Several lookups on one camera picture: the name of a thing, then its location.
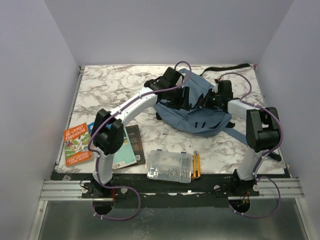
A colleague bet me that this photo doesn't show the yellow utility knife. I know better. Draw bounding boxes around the yellow utility knife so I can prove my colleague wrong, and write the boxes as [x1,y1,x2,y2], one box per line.
[191,150,201,181]

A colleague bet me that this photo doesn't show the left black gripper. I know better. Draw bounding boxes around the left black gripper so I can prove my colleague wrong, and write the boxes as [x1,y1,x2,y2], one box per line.
[166,85,190,111]

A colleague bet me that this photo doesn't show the blue blister pack card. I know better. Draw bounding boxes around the blue blister pack card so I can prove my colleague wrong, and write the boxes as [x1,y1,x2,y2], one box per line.
[87,122,95,133]

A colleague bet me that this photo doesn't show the blue student backpack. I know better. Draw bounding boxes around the blue student backpack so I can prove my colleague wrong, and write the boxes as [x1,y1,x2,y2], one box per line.
[152,63,283,162]

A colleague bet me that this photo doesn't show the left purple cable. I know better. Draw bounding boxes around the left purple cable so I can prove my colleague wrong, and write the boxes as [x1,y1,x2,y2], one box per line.
[87,60,193,221]

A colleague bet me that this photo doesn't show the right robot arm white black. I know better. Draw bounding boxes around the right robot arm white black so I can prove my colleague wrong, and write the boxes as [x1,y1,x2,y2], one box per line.
[203,80,283,196]

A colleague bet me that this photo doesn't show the aluminium rail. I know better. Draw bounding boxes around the aluminium rail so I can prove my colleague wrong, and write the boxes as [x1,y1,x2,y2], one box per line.
[39,178,305,202]

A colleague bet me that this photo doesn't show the black mounting base plate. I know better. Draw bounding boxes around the black mounting base plate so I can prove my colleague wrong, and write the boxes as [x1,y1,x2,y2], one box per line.
[49,172,290,208]

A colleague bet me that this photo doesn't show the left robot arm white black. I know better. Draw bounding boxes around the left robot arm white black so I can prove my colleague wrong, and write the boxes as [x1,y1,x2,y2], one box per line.
[88,67,192,198]

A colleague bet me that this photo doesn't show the orange treehouse book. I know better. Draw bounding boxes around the orange treehouse book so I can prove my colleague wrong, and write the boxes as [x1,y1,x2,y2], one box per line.
[63,123,93,167]

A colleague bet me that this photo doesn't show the teal paperback book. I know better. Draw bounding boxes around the teal paperback book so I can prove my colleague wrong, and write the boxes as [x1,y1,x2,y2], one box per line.
[112,137,137,170]

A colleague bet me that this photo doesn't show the clear plastic screw box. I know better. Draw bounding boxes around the clear plastic screw box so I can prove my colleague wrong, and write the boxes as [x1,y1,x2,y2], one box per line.
[147,150,193,184]

